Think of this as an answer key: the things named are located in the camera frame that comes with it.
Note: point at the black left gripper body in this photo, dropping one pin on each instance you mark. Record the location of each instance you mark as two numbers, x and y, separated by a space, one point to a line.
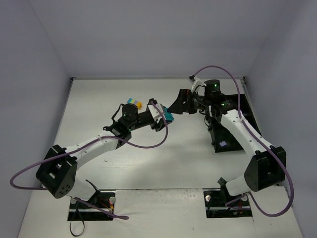
153 119

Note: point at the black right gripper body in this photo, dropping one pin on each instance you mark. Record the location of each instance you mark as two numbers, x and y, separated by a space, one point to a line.
187 101

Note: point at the teal long lego brick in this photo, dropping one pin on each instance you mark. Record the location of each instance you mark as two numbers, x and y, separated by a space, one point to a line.
168 116

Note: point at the purple square lego brick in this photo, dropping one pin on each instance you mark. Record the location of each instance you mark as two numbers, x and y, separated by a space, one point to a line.
223 144

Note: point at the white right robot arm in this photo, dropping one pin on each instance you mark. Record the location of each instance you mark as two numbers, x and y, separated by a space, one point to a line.
266 163

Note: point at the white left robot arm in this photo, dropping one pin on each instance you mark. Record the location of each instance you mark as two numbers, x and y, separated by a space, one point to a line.
58 171

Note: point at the teal purple lego stack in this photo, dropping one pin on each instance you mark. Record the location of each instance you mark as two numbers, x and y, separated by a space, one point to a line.
132 101

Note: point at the black four-compartment sorting bin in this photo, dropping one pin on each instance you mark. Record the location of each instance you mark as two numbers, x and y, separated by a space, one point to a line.
219 133

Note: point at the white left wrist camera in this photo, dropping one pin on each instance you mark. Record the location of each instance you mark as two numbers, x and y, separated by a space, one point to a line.
156 111

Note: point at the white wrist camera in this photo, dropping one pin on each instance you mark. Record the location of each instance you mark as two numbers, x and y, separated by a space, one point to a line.
156 111
196 83

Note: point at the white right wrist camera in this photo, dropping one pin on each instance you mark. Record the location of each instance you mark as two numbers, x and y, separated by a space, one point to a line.
196 83

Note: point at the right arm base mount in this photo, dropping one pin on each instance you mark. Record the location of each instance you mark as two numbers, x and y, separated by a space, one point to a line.
218 205

